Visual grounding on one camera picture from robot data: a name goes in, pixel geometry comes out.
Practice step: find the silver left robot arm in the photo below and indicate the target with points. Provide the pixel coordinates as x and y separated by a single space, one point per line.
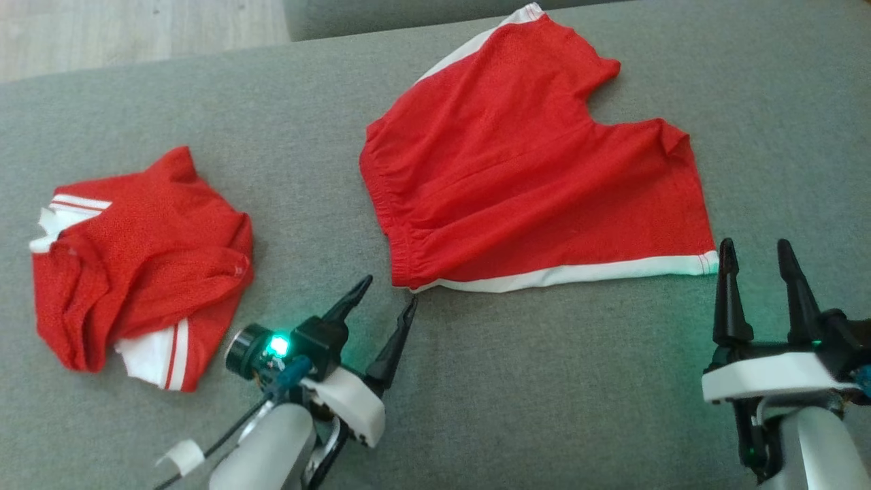
265 456

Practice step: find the large grey sofa seat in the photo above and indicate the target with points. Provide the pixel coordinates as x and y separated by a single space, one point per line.
544 374

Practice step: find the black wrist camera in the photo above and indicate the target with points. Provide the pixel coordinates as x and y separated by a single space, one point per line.
320 344
847 337

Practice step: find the grey sofa cushion block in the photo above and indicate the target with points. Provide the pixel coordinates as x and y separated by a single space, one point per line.
354 17

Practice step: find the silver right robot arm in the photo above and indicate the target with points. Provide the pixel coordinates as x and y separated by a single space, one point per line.
816 449

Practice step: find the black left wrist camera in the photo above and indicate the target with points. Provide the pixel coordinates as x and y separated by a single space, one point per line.
320 344

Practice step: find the red jersey white sleeves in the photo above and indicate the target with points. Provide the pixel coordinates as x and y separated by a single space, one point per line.
136 258

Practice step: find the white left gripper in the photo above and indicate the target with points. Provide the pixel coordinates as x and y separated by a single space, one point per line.
350 408

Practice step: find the red shorts white trim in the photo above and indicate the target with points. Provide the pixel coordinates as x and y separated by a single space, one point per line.
517 170

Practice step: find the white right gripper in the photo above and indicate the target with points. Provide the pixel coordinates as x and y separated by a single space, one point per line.
769 378

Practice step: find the white tape tag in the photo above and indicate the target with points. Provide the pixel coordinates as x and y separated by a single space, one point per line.
185 454

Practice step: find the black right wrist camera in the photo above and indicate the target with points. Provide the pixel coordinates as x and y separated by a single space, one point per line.
847 337

